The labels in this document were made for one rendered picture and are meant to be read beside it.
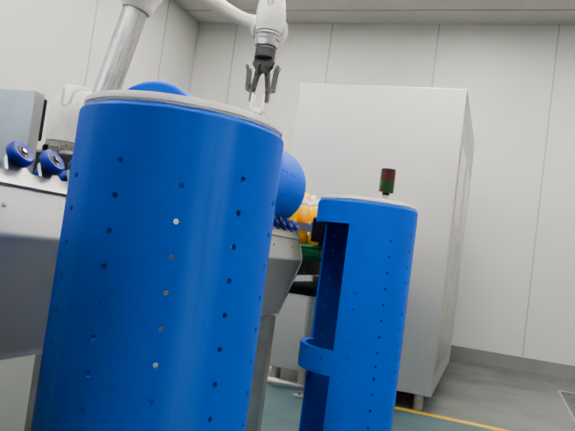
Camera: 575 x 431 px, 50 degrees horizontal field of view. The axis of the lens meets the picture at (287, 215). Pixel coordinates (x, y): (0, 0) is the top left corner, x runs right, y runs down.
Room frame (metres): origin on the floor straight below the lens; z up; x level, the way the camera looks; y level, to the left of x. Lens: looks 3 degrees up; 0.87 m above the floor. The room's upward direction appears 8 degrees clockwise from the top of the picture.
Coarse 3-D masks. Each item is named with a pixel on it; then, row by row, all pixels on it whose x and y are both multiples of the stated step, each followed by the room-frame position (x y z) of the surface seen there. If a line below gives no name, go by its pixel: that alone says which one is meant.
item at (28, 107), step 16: (0, 96) 1.08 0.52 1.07; (16, 96) 1.07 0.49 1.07; (32, 96) 1.06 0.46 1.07; (0, 112) 1.08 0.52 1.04; (16, 112) 1.07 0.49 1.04; (32, 112) 1.05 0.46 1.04; (0, 128) 1.07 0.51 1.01; (16, 128) 1.06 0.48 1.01; (32, 128) 1.06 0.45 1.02; (0, 144) 1.07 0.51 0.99; (32, 144) 1.06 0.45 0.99; (0, 160) 1.07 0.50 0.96
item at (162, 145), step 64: (128, 128) 0.74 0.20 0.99; (192, 128) 0.74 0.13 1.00; (256, 128) 0.78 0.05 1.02; (128, 192) 0.74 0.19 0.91; (192, 192) 0.74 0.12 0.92; (256, 192) 0.79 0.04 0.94; (64, 256) 0.78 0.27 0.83; (128, 256) 0.73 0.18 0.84; (192, 256) 0.74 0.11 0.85; (256, 256) 0.81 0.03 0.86; (64, 320) 0.77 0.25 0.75; (128, 320) 0.73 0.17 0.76; (192, 320) 0.75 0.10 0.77; (256, 320) 0.84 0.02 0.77; (64, 384) 0.76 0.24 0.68; (128, 384) 0.73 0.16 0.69; (192, 384) 0.75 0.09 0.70
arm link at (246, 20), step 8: (200, 0) 2.28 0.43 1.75; (208, 0) 2.28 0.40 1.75; (216, 0) 2.30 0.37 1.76; (224, 0) 2.33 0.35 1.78; (208, 8) 2.33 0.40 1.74; (216, 8) 2.31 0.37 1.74; (224, 8) 2.32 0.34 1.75; (232, 8) 2.34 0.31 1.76; (224, 16) 2.35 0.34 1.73; (232, 16) 2.35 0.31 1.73; (240, 16) 2.36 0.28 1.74; (248, 16) 2.36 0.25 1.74; (240, 24) 2.38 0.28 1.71; (248, 24) 2.36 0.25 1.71; (280, 40) 2.35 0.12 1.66
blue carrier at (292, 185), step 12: (144, 84) 1.50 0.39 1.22; (156, 84) 1.49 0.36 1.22; (168, 84) 1.48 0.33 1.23; (192, 96) 1.51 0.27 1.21; (288, 156) 2.17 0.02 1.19; (288, 168) 2.08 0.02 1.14; (300, 168) 2.25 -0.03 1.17; (288, 180) 2.07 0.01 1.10; (300, 180) 2.20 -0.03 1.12; (288, 192) 2.10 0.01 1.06; (300, 192) 2.22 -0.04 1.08; (276, 204) 2.06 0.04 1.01; (288, 204) 2.16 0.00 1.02; (300, 204) 2.27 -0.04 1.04; (276, 216) 2.18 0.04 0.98; (288, 216) 2.26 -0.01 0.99
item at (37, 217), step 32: (0, 192) 0.92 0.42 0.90; (32, 192) 0.98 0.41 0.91; (0, 224) 0.91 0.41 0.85; (32, 224) 0.97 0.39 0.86; (0, 256) 0.93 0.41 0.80; (32, 256) 0.99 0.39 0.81; (288, 256) 2.19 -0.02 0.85; (0, 288) 0.96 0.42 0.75; (32, 288) 1.03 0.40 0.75; (288, 288) 2.34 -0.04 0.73; (0, 320) 0.99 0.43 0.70; (32, 320) 1.07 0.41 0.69; (0, 352) 1.03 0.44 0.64; (32, 352) 1.11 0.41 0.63
